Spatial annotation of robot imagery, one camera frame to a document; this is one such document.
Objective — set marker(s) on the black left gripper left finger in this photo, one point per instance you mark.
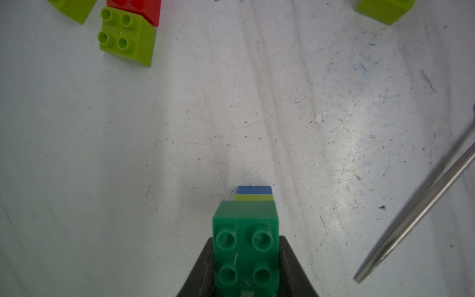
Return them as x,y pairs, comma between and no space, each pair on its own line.
201,280

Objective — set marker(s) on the lime green 2x2 brick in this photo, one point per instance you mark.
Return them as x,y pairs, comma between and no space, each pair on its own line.
253,197
384,11
127,36

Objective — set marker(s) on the dark green 2x4 brick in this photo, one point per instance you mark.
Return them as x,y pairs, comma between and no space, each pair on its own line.
246,248

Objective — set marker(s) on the red 2x4 brick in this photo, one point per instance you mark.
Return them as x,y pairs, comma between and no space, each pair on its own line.
149,9

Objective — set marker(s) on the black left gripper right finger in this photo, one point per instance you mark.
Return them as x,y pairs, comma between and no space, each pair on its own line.
293,280

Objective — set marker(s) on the blue 2x2 brick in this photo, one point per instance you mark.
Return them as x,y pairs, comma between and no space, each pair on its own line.
254,190

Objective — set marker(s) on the lime green 2x4 brick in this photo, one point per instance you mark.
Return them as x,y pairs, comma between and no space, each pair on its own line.
77,10

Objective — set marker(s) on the silver metal fork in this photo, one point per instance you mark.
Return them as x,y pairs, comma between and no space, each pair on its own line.
418,207

